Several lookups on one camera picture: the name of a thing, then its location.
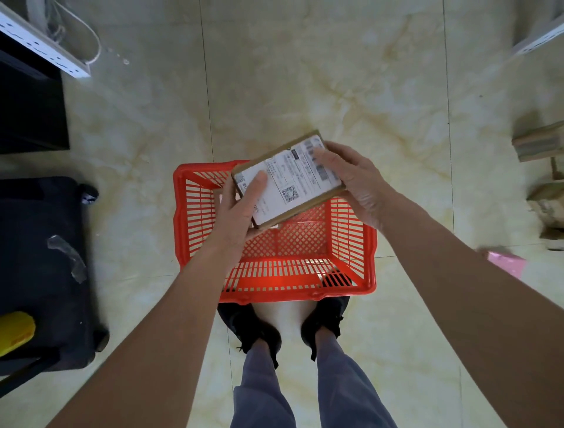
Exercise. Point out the person's left trouser leg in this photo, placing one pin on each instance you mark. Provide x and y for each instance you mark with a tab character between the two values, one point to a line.
260	392

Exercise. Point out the pink packet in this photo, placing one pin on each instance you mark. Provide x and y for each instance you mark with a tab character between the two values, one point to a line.
506	262

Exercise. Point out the person's left hand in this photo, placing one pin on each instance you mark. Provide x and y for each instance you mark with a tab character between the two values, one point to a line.
229	225

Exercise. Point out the red plastic shopping basket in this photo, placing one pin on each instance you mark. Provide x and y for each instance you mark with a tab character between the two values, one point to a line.
304	264

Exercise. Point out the clear crumpled tape piece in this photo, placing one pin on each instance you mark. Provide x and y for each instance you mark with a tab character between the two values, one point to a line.
70	255

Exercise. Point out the flat cardboard box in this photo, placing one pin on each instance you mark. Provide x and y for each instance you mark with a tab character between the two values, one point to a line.
540	143

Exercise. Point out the cardboard box with label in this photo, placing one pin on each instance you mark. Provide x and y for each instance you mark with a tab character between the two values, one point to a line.
548	203

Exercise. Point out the yellow rounded object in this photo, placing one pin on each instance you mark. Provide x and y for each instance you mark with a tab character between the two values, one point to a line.
13	333

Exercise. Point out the black cabinet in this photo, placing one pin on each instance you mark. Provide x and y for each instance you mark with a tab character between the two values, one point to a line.
31	110

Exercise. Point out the person's right thumb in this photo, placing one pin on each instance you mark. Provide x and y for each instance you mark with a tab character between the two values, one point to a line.
328	164

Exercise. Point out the person's right trouser leg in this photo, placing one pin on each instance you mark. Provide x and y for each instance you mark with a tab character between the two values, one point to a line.
348	388

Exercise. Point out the cardboard parcel with white label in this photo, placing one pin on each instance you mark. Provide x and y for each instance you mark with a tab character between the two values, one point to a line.
291	180

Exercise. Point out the person's right forearm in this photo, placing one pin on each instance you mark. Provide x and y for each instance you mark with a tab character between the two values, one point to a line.
476	308

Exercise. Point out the person's left black shoe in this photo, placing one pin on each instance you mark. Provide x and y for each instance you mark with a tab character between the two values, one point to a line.
249	328

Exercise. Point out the white perforated shelf rail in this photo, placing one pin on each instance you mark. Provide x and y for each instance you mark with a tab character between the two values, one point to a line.
540	37
44	44

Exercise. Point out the person's right hand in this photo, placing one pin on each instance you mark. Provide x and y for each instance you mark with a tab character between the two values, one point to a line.
363	185

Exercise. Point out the black wheeled suitcase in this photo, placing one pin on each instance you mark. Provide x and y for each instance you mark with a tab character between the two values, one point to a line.
39	282

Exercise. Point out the person's right black shoe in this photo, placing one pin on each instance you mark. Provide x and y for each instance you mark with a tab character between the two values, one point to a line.
326	317

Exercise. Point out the person's trouser leg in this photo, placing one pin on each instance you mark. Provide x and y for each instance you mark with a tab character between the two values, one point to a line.
260	392
348	388

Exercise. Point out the person's black shoe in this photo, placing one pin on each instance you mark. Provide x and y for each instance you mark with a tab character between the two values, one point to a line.
249	328
326	317

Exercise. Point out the person's left thumb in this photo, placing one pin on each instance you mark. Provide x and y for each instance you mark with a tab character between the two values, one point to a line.
255	194

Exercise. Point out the person's left forearm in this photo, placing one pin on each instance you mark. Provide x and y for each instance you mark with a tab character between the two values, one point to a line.
167	344

